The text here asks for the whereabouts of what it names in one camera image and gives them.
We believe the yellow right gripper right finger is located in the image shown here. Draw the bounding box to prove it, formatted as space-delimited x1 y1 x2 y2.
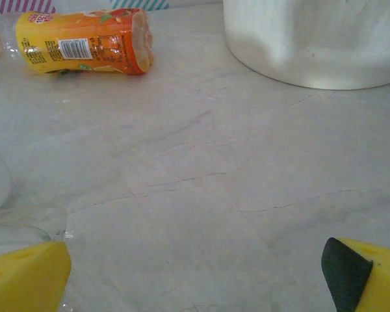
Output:
321 237 390 312

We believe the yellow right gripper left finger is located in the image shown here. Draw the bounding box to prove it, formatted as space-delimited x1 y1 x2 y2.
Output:
0 240 72 312

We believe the green label clear bottle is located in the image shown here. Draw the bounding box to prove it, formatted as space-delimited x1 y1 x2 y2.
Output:
0 155 68 248

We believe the orange juice bottle yellow label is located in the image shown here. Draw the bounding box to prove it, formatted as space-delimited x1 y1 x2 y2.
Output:
0 8 155 76

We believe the white round bin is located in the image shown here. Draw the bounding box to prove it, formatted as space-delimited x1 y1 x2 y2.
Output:
221 0 390 91

